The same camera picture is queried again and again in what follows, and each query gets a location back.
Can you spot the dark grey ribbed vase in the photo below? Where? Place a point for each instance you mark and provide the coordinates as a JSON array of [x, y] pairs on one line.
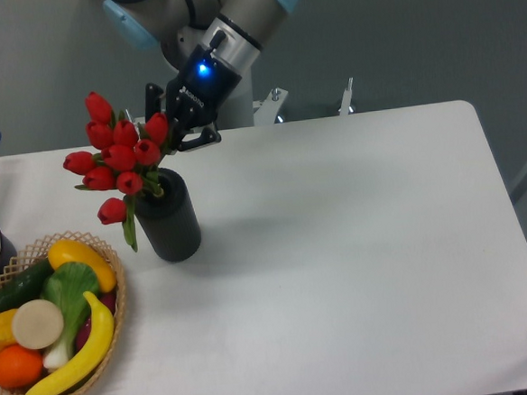
[[170, 221]]

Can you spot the beige round disc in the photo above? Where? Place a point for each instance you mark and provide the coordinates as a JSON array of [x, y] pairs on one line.
[[37, 324]]

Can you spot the green bok choy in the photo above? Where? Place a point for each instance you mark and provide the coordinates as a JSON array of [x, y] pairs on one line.
[[65, 288]]

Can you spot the orange fruit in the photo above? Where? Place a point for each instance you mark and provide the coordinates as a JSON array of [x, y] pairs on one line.
[[19, 367]]

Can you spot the yellow banana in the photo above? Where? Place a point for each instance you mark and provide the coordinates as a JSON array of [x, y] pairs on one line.
[[88, 358]]

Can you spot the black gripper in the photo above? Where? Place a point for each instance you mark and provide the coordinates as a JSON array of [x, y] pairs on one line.
[[193, 99]]

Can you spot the yellow squash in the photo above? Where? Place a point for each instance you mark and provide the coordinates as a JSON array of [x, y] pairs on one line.
[[67, 250]]

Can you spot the red tulip bouquet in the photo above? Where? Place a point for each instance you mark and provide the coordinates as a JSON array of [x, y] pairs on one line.
[[127, 159]]

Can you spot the woven wicker basket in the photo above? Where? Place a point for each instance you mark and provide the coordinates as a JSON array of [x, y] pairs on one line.
[[34, 252]]

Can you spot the purple eggplant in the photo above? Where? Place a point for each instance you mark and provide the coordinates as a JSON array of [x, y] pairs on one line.
[[109, 301]]

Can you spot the green cucumber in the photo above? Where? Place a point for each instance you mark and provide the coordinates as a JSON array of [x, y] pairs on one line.
[[25, 286]]

